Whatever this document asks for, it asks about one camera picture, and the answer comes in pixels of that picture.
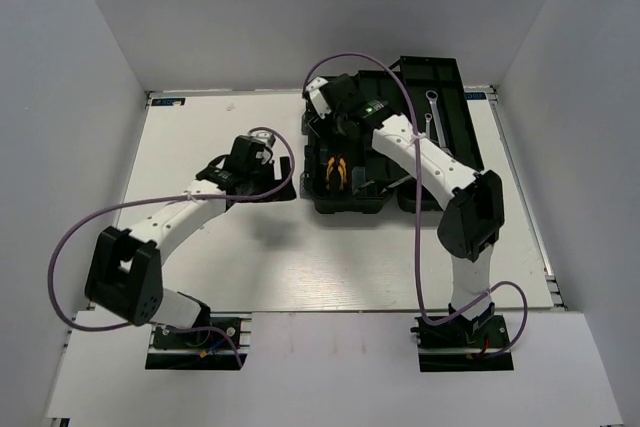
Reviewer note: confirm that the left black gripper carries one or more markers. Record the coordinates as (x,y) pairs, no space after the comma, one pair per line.
(267,165)

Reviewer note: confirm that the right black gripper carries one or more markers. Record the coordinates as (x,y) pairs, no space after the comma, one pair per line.
(332,114)

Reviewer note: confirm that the yellow long-nose pliers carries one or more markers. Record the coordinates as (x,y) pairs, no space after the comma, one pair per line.
(342,172)

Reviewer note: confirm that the black plastic toolbox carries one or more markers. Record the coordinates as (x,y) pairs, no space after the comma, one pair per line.
(403,84)

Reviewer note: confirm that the small silver combination wrench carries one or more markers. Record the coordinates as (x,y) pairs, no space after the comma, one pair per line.
(428,127)

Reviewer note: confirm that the large silver ratchet wrench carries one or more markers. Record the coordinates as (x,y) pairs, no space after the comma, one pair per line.
(432,97)

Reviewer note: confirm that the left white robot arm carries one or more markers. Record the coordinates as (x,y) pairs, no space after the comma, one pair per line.
(125,275)

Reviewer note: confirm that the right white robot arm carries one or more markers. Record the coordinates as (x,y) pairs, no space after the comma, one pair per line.
(471,200)

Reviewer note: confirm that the clear plastic parts box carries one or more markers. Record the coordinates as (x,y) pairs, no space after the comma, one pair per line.
(358,177)

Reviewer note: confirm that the blue label sticker right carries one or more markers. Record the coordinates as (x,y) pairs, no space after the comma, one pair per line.
(475,96)

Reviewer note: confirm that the blue label sticker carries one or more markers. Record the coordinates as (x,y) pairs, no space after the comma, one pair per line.
(170,101)
(475,96)

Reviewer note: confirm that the blue label sticker left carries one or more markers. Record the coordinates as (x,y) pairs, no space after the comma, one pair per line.
(170,101)

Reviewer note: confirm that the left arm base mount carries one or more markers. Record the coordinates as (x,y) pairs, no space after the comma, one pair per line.
(201,351)

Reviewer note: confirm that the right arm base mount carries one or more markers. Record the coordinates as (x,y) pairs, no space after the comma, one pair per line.
(447,349)

